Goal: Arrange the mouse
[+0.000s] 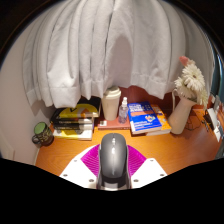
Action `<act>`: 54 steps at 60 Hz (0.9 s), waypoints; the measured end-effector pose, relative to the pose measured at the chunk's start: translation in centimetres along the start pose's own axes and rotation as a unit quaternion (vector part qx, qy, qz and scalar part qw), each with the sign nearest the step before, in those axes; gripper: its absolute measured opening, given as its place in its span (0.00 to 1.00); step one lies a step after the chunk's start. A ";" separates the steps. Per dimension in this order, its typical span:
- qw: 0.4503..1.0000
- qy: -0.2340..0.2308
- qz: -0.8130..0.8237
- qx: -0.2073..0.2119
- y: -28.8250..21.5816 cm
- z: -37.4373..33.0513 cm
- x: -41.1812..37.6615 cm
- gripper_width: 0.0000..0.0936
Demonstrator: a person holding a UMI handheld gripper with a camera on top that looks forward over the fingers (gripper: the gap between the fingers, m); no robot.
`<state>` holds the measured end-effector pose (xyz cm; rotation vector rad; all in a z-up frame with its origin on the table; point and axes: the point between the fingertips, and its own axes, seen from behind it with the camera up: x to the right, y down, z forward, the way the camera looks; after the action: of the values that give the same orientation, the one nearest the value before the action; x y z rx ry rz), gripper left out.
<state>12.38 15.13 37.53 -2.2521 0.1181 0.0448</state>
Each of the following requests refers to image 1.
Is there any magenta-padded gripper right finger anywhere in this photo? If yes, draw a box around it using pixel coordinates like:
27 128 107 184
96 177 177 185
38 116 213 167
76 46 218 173
126 145 168 189

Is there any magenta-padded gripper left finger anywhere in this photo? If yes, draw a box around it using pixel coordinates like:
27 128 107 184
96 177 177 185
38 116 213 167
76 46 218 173
59 143 101 189

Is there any dark grey computer mouse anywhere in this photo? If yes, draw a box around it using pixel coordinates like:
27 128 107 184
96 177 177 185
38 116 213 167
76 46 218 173
96 132 130 191

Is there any black and white book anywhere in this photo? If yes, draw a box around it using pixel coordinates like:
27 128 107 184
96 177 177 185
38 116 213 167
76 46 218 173
53 122 94 132

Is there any thin black book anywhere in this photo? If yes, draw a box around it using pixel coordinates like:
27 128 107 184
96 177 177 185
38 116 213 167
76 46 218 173
53 117 95 126

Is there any orange book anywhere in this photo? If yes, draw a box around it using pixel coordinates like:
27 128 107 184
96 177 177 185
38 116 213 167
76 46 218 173
146 103 173 137

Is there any dark green mug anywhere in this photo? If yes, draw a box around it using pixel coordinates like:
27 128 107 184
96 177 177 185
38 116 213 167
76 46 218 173
31 121 55 148

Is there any blue book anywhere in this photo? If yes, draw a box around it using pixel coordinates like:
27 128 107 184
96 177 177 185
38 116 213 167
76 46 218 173
127 101 163 135

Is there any dark red book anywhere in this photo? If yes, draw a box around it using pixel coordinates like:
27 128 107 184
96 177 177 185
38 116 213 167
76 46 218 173
97 114 132 131

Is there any black and yellow book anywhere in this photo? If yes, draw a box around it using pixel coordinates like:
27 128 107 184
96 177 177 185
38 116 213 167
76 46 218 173
49 96 102 122

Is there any clear spray bottle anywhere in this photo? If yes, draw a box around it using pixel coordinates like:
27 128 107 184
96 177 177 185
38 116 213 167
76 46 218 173
118 96 130 125

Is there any cream lidded tumbler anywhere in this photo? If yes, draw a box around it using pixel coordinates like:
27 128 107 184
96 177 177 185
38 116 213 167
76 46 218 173
101 85 122 122

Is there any white flat device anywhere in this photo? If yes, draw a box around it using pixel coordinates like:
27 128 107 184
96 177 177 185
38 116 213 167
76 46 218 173
203 108 224 141

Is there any window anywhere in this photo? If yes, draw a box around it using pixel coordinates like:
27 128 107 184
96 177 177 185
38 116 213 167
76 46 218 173
210 56 224 101

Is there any white pleated curtain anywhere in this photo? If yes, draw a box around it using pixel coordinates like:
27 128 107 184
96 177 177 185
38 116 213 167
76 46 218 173
21 0 214 109

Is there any black cable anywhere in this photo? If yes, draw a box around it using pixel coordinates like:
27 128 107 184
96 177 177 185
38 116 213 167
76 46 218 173
184 116 208 132

